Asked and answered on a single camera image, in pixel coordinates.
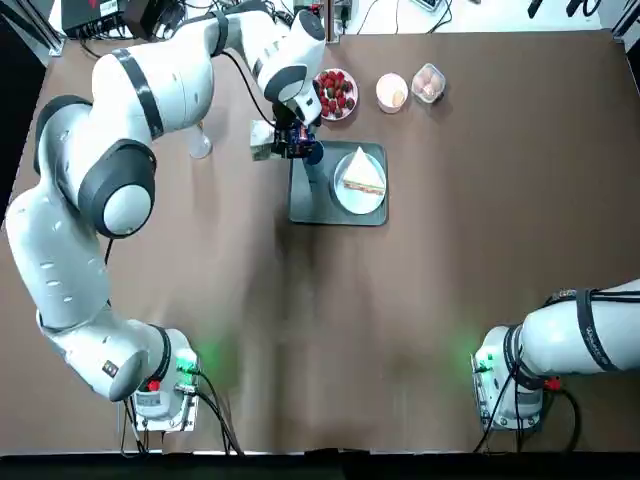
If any pink bowl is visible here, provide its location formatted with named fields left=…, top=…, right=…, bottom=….
left=375, top=72, right=410, bottom=114

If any clear bottle with blue cap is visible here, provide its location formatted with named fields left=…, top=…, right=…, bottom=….
left=188, top=122, right=214, bottom=160

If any light blue plate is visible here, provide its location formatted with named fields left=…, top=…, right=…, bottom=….
left=332, top=151, right=388, bottom=215

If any red strawberries heap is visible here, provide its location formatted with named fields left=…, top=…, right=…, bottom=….
left=315, top=70, right=356, bottom=119

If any aluminium frame rail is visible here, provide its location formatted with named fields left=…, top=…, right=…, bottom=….
left=0, top=7, right=66, bottom=57

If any blue and white milk carton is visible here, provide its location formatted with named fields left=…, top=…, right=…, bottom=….
left=249, top=119, right=317, bottom=163

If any black box with red logo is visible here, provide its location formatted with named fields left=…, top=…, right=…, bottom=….
left=60, top=0, right=132, bottom=40

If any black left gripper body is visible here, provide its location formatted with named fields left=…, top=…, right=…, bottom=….
left=272, top=99, right=309, bottom=132

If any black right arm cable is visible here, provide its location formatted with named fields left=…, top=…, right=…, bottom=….
left=472, top=287, right=640, bottom=454

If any grey tray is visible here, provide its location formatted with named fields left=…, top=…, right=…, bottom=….
left=288, top=140, right=390, bottom=227

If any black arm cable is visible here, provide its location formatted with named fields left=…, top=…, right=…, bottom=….
left=222, top=47, right=277, bottom=127
left=472, top=287, right=640, bottom=454

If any aluminium post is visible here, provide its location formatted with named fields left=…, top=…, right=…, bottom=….
left=324, top=0, right=347, bottom=36
left=610, top=0, right=640, bottom=51

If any dark brown box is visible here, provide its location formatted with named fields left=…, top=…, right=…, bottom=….
left=123, top=0, right=169, bottom=41

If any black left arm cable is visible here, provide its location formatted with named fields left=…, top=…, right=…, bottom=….
left=222, top=47, right=277, bottom=127

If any pink plate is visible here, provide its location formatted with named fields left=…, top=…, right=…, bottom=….
left=313, top=68, right=359, bottom=123

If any triangular toy sandwich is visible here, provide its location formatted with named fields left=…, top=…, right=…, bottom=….
left=341, top=145, right=386, bottom=195

